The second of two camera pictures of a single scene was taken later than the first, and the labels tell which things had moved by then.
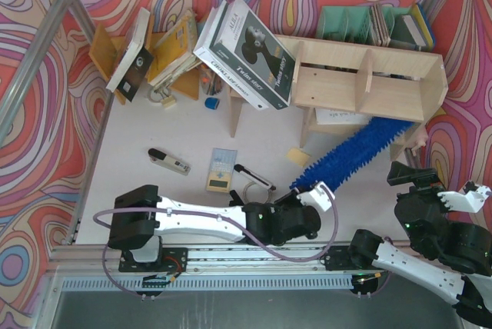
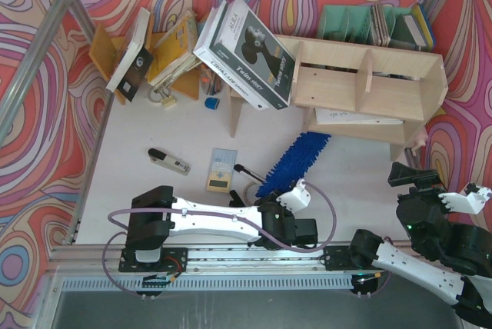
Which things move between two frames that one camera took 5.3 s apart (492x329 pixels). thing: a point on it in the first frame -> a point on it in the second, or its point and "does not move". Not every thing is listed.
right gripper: x=419 y=181 does not move
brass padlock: x=163 y=95 does not move
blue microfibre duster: x=336 y=163 -> x=294 y=164
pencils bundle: x=210 y=81 does not move
